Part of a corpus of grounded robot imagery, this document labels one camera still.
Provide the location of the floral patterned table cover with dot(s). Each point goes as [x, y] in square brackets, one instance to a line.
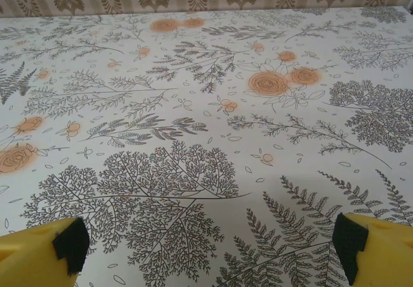
[206, 106]

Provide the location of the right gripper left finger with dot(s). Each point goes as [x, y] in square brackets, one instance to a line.
[29, 254]

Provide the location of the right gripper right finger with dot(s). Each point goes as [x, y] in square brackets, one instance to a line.
[384, 254]

